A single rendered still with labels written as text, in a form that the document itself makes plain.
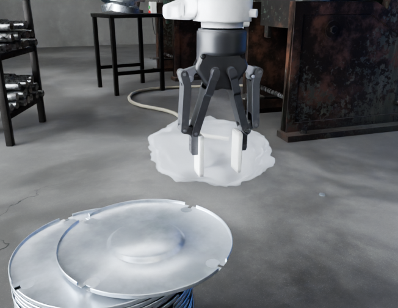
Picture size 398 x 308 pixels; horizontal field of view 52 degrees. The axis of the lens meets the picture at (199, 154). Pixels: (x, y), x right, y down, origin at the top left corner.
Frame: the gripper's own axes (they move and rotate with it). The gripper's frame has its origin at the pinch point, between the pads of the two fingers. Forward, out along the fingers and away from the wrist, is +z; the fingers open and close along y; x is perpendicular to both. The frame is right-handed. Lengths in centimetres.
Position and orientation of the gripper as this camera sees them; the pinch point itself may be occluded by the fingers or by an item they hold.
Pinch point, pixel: (218, 154)
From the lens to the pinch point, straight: 68.1
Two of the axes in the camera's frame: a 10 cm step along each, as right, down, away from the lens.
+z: -0.1, 9.4, 3.5
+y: 9.6, -0.9, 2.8
